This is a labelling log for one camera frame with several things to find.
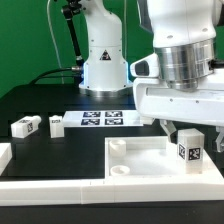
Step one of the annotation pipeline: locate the white hanging cable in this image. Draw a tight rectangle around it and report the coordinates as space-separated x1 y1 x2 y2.
46 0 65 84

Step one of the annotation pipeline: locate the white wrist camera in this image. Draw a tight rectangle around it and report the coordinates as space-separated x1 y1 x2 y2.
130 53 160 78

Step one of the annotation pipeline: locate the white U-shaped fence wall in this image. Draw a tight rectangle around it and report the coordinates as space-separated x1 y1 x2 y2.
0 137 224 206

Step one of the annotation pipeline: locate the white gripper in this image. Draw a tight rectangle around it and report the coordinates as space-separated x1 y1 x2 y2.
133 78 224 152

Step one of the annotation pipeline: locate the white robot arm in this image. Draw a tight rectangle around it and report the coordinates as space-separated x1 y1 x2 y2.
80 0 224 152

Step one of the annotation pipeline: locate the black base cable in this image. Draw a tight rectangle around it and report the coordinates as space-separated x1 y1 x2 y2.
29 65 84 85

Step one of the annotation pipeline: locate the white marker plate with tags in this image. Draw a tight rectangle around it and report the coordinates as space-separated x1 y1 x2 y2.
63 110 141 128

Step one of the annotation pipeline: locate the white square table top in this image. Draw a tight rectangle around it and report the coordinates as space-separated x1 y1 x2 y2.
105 136 220 179

